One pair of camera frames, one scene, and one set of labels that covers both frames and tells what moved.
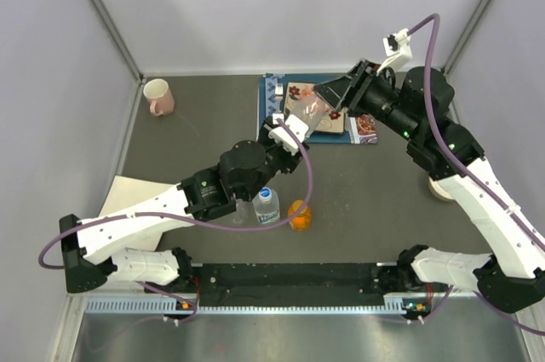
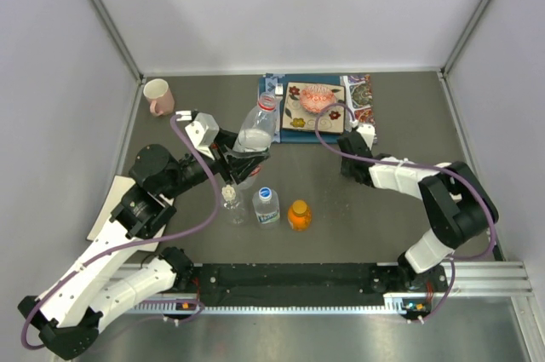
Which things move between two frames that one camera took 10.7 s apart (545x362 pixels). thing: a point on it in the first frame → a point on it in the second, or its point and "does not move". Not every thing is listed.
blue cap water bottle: (266, 206) does not move
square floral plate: (334, 121) does not move
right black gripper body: (372, 96) → (347, 167)
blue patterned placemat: (272, 100) does not move
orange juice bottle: (302, 221) does not move
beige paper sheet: (128, 193) does not move
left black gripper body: (277, 158) → (217, 165)
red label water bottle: (309, 107) → (256, 132)
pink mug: (159, 96) does not move
